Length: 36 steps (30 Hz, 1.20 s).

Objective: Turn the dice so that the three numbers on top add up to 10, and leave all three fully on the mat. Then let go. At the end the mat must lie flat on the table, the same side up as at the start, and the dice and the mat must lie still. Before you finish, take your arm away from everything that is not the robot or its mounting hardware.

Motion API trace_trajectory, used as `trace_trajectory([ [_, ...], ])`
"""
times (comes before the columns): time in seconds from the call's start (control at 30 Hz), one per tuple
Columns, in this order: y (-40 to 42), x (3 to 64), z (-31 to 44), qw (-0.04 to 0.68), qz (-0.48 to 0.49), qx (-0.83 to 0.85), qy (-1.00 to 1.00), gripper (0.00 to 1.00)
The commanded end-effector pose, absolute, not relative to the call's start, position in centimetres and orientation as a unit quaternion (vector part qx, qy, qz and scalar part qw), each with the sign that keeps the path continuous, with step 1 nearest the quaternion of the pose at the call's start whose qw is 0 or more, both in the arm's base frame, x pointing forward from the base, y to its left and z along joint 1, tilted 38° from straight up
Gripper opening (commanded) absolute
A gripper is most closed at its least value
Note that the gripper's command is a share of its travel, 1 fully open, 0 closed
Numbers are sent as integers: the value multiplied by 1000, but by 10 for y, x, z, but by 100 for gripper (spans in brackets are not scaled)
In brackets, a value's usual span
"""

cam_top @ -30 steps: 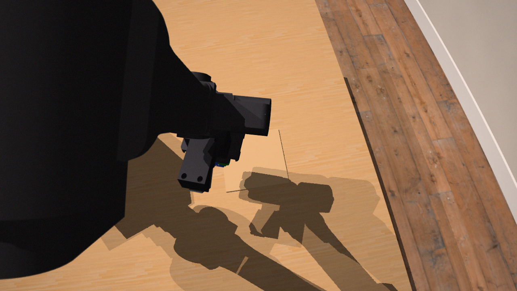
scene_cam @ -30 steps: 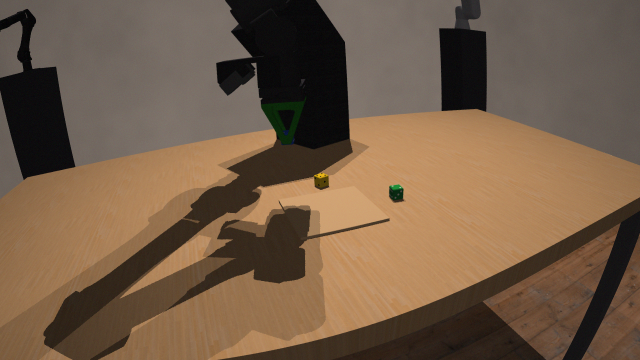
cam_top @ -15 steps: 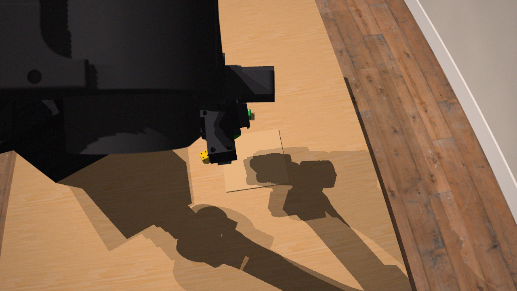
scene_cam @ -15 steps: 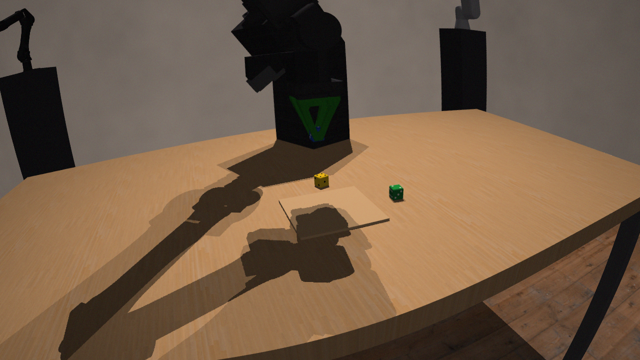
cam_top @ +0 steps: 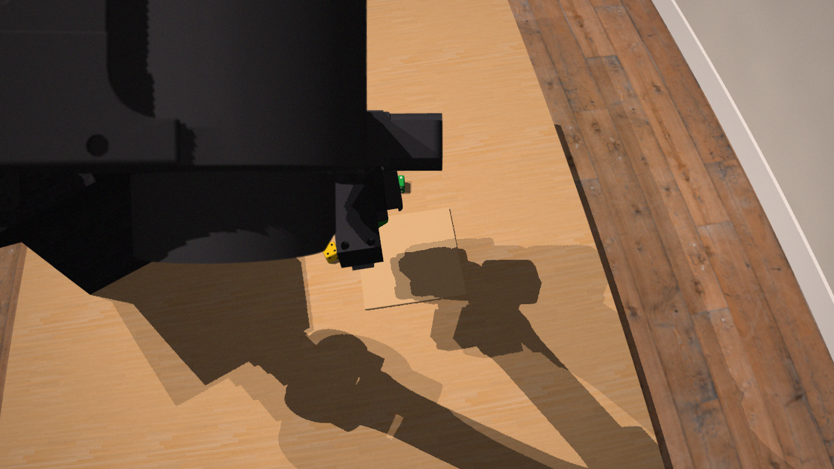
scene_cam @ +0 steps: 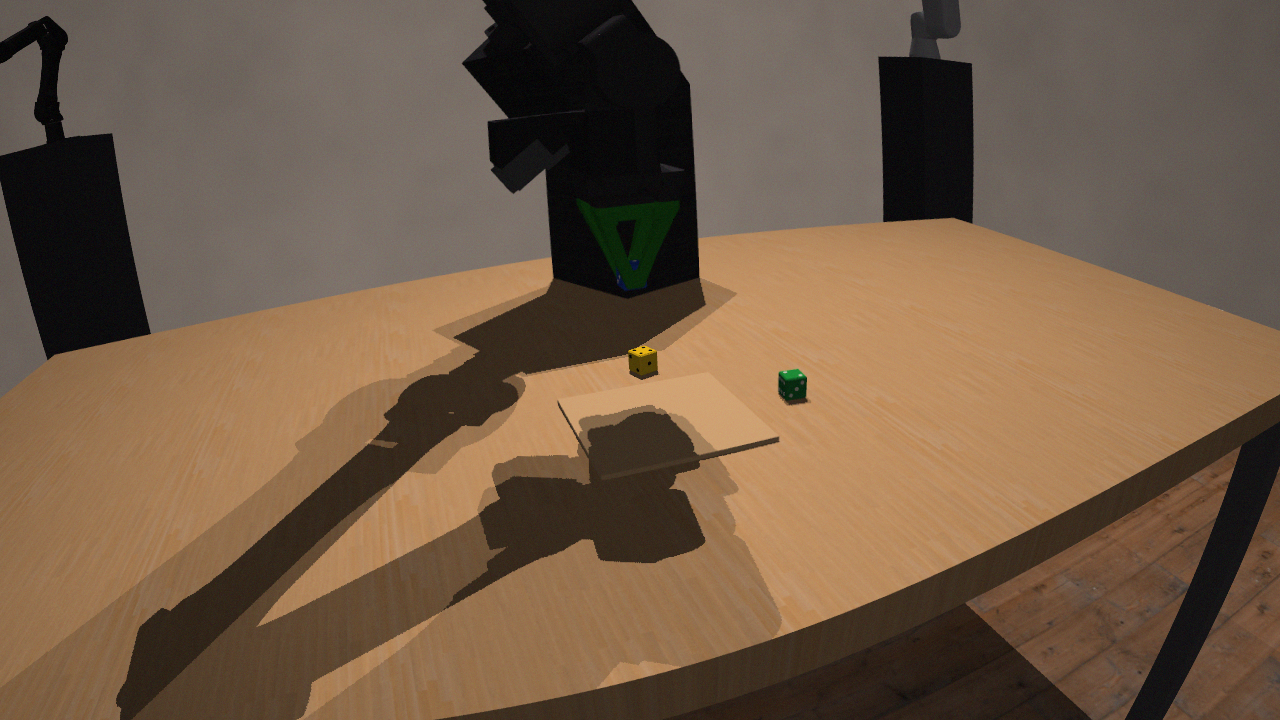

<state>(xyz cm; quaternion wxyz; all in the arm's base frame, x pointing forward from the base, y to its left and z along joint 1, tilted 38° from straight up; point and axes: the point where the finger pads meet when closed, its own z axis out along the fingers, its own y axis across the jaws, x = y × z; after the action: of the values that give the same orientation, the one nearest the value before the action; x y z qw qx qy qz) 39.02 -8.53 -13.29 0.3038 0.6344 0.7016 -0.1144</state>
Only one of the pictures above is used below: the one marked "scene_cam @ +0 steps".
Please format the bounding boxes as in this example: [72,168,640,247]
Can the blue die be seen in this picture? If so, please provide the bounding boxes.
[616,260,646,291]

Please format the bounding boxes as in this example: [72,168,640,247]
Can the dark green die with grey pips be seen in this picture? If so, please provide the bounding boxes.
[778,369,806,401]

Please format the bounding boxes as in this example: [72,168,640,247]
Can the yellow die with black pips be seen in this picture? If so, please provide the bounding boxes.
[628,346,658,375]

